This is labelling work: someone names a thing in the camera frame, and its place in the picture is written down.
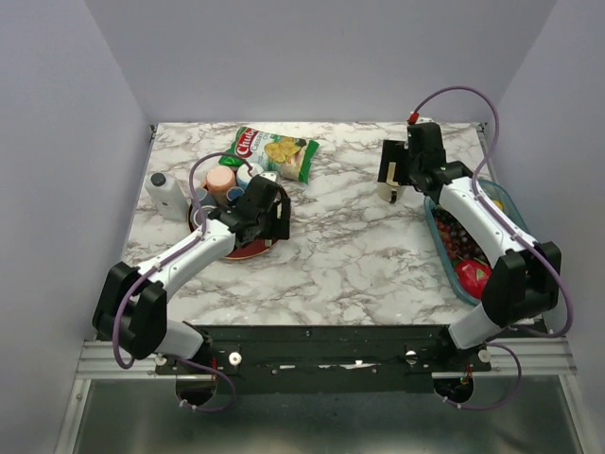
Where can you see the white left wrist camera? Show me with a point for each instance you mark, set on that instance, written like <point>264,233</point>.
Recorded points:
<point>272,176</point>

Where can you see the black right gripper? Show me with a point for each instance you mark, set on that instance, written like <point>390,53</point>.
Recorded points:
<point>393,150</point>

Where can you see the red round tray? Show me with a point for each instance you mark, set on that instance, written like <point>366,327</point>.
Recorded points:
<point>257,247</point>

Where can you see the white bottle grey cap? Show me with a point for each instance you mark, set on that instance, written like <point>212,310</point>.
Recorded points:
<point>165,191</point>

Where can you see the dark grey mug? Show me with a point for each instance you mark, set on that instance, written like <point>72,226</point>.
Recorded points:
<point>204,197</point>

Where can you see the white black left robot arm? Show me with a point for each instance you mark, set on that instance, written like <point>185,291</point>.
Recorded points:
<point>132,308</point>

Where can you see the green chips bag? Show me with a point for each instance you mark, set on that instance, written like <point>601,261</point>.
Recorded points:
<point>291,157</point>

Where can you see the dark blue mug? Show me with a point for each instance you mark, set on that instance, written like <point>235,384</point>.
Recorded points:
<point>234,194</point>

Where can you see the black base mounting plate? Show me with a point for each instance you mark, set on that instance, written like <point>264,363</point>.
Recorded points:
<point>335,359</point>

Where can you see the cream mug with black rim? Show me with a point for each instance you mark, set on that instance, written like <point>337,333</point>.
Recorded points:
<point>390,193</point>

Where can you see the teal transparent fruit container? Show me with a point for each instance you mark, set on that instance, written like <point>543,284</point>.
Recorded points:
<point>491,237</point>

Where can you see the light blue white mug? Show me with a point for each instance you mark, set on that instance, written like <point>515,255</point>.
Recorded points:
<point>245,173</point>

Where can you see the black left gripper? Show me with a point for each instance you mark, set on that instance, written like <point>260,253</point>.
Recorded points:
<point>282,225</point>

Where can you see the pink upside-down mug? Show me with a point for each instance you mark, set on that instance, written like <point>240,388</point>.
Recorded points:
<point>220,179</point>

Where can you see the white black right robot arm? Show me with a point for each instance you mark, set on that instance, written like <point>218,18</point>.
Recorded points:
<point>523,283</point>

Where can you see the red toy dragon fruit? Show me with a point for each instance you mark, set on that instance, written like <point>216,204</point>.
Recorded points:
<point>473,276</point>

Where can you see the dark toy grapes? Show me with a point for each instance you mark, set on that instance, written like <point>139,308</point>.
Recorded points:
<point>458,243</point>

